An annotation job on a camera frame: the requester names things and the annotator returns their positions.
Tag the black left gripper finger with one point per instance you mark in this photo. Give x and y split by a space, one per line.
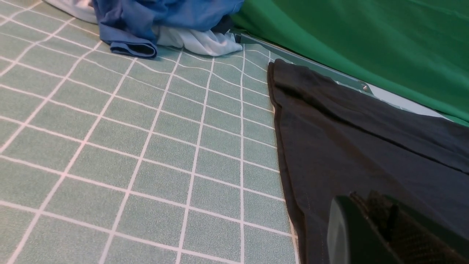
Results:
380 229

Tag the dark gray long-sleeve top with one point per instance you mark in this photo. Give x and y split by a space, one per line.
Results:
333 140

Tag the white crumpled garment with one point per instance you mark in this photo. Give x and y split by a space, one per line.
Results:
201 43

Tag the blue crumpled garment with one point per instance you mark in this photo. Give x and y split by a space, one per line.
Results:
126 25

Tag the green backdrop cloth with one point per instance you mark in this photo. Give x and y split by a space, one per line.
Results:
417 49

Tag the green checkered tablecloth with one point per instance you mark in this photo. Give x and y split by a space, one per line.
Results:
109 159

